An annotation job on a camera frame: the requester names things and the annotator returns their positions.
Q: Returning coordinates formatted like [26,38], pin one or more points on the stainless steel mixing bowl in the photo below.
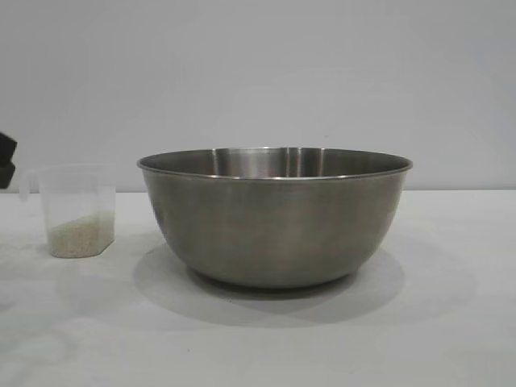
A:
[274,225]

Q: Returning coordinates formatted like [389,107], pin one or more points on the white rice grains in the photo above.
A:
[78,242]

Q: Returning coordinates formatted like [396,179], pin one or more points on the clear plastic measuring cup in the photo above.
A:
[78,189]

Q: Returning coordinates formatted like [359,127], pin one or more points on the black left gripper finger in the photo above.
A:
[7,147]
[5,175]

